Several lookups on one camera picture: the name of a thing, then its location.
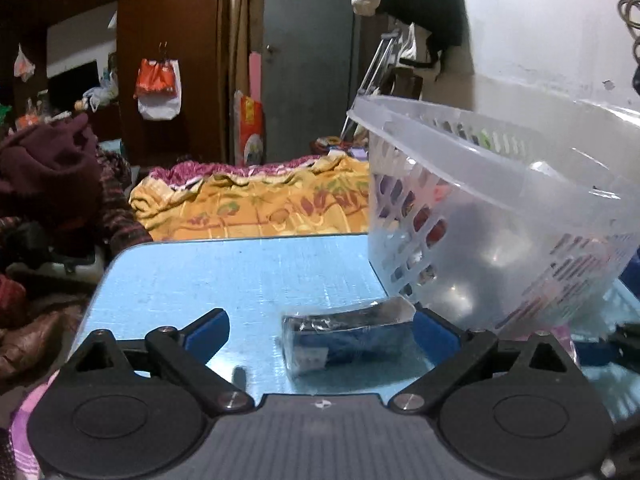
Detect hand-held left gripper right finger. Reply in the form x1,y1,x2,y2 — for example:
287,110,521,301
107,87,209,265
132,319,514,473
387,306,583,416

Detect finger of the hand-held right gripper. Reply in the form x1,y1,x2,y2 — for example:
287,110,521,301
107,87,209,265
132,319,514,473
575,324,640,367

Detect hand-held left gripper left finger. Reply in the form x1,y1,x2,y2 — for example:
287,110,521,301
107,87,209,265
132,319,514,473
62,307,256,417

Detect blue packet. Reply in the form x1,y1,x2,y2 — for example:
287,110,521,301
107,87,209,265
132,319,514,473
281,296,417,379

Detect clear plastic basket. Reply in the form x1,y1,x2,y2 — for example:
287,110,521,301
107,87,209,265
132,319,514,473
346,93,640,335

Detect orange floral blanket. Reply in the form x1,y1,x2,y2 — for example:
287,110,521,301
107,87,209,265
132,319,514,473
129,152,372,242

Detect striped cloth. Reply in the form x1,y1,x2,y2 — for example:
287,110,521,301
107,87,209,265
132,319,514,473
94,149,153,247

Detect red paper packet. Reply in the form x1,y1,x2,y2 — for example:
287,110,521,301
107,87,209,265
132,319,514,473
234,91,265,166

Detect maroon cloth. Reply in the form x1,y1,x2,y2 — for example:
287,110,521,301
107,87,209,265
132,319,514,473
0,112,104,233

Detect orange white hanging bag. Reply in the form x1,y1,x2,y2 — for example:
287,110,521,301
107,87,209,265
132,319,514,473
134,57,182,121

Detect pink strip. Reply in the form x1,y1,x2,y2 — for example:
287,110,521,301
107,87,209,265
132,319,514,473
248,51,263,104

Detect leaning wooden boards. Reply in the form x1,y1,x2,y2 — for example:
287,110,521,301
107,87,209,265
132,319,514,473
217,0,252,166

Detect black television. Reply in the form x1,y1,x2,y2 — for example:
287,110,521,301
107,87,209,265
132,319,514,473
47,60,101,112

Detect metal crutches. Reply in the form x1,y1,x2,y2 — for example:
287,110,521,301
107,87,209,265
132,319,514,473
342,30,407,142

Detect grey door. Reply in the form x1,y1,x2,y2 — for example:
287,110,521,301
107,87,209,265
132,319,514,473
262,0,362,162

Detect brown wooden wardrobe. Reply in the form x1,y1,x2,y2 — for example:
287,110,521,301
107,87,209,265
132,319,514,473
0,0,237,167

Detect white plastic hanging bag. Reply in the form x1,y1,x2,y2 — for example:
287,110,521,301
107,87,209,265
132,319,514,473
13,44,37,84

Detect black hanging garment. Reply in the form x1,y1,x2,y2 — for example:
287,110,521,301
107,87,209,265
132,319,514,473
380,0,467,82

